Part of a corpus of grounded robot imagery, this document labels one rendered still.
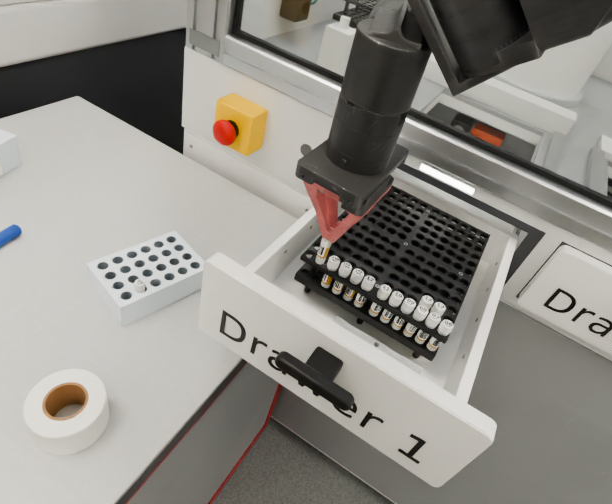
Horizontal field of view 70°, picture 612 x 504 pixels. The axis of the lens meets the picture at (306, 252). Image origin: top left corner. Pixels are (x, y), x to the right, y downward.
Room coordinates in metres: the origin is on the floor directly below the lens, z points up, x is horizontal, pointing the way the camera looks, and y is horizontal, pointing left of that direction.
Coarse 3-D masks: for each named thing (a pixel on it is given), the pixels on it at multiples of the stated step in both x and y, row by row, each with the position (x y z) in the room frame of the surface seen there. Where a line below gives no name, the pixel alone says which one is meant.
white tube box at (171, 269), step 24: (168, 240) 0.42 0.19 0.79; (96, 264) 0.34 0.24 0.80; (120, 264) 0.35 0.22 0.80; (144, 264) 0.37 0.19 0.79; (168, 264) 0.38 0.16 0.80; (192, 264) 0.39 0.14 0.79; (96, 288) 0.33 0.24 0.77; (120, 288) 0.33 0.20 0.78; (168, 288) 0.34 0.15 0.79; (192, 288) 0.37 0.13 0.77; (120, 312) 0.29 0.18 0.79; (144, 312) 0.32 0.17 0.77
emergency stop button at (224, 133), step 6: (222, 120) 0.60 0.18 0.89; (216, 126) 0.60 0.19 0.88; (222, 126) 0.59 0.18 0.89; (228, 126) 0.59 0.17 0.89; (216, 132) 0.59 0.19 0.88; (222, 132) 0.59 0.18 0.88; (228, 132) 0.59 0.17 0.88; (234, 132) 0.60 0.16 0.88; (216, 138) 0.59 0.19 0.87; (222, 138) 0.59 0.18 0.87; (228, 138) 0.59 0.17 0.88; (234, 138) 0.59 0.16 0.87; (222, 144) 0.59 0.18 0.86; (228, 144) 0.59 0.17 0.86
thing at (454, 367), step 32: (416, 192) 0.58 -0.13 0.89; (480, 224) 0.55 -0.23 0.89; (288, 256) 0.39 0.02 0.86; (512, 256) 0.49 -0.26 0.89; (288, 288) 0.36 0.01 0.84; (480, 288) 0.47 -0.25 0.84; (352, 320) 0.35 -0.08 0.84; (480, 320) 0.35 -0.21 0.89; (448, 352) 0.34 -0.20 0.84; (480, 352) 0.30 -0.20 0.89; (448, 384) 0.28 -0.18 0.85
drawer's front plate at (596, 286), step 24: (552, 264) 0.48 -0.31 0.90; (576, 264) 0.48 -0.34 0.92; (600, 264) 0.48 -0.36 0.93; (528, 288) 0.49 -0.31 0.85; (552, 288) 0.48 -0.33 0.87; (576, 288) 0.47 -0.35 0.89; (600, 288) 0.46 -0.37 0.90; (552, 312) 0.47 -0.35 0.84; (576, 312) 0.46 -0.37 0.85; (600, 312) 0.46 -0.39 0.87; (600, 336) 0.45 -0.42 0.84
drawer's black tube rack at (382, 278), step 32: (384, 224) 0.46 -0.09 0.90; (416, 224) 0.48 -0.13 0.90; (448, 224) 0.51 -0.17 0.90; (352, 256) 0.39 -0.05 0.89; (384, 256) 0.40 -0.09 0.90; (416, 256) 0.42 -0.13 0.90; (448, 256) 0.44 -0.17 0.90; (480, 256) 0.46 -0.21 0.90; (320, 288) 0.35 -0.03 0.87; (416, 288) 0.37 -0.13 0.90; (448, 288) 0.38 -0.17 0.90; (416, 352) 0.31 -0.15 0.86
